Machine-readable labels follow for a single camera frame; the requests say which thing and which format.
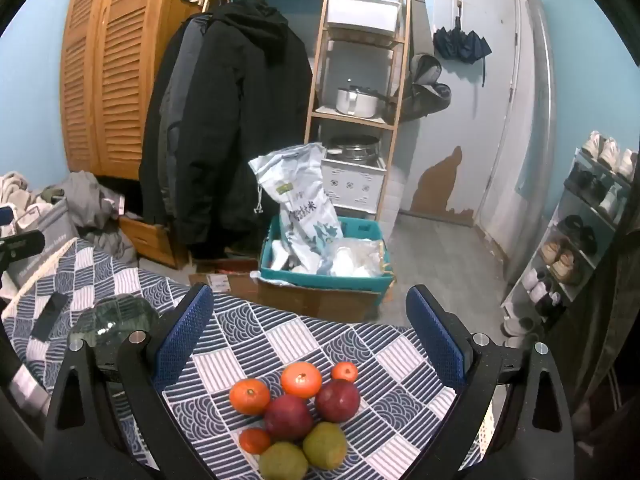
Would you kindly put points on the pale shoe rack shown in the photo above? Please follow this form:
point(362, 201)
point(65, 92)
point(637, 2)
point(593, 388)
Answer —
point(567, 200)

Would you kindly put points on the teal box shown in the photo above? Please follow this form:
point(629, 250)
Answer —
point(325, 282)

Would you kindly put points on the wooden shelf rack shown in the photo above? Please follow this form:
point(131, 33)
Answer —
point(318, 60)

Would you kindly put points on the blue white patterned tablecloth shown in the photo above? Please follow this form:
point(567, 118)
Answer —
point(325, 330)

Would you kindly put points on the wooden louvered wardrobe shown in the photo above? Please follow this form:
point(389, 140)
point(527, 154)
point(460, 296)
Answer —
point(120, 60)

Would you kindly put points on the red apple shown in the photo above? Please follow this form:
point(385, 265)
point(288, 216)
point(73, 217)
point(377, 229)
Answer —
point(337, 400)
point(287, 416)

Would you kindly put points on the plain brown cardboard box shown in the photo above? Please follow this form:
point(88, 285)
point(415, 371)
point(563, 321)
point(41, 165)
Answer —
point(310, 305)

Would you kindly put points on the metal pipe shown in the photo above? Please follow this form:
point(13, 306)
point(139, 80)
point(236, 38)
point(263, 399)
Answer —
point(542, 85)

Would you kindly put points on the pale blue door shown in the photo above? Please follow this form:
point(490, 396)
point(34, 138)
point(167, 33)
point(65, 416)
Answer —
point(475, 125)

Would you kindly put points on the grey crumpled clothing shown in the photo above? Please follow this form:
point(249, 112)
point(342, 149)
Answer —
point(95, 205)

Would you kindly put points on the grey hanging bag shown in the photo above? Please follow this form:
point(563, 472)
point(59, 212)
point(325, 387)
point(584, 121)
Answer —
point(425, 95)

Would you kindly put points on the shoe rack with shoes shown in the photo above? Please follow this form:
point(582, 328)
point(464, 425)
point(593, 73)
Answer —
point(607, 152)

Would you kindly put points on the white rice bag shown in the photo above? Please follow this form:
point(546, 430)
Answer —
point(305, 210)

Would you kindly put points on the steel pot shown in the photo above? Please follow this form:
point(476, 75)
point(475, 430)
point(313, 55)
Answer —
point(350, 150)

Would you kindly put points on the red label cardboard box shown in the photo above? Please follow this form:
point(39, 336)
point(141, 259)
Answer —
point(240, 285)

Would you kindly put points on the white patterned cabinet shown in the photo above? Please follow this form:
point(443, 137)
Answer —
point(352, 185)

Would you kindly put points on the navy folded umbrella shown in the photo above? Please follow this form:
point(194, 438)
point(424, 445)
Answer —
point(460, 45)

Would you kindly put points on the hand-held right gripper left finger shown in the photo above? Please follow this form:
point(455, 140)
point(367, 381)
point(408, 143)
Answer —
point(182, 340)

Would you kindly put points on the black hooded coat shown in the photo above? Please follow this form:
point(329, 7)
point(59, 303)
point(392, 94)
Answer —
point(240, 135)

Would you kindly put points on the large orange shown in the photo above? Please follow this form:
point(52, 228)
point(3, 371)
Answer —
point(301, 379)
point(250, 396)

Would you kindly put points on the grey fabric storage bag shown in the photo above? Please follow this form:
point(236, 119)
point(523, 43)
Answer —
point(60, 220)

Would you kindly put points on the scalloped glass plate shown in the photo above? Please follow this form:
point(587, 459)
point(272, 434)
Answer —
point(115, 315)

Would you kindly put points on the white towel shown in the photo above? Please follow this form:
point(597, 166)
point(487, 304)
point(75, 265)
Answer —
point(15, 190)

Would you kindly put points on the clear plastic bag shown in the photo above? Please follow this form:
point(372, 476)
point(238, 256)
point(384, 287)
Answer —
point(355, 257)

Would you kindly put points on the yellow lemon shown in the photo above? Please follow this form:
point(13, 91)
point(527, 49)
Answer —
point(282, 460)

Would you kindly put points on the small orange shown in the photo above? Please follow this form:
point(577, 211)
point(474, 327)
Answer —
point(255, 440)
point(345, 371)

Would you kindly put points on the grey coat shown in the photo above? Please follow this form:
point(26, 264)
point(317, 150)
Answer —
point(172, 110)

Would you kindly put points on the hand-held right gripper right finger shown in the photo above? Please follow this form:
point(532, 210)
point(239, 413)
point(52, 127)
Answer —
point(435, 330)

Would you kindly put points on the white cooking pot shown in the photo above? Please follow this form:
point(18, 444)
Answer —
point(355, 102)

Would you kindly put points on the wooden drawer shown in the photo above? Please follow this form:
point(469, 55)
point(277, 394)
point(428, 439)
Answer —
point(150, 240)

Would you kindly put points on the dark cloth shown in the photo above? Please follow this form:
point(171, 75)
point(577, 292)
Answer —
point(600, 335)

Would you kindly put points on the white storage box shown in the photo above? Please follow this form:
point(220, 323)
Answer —
point(362, 10)

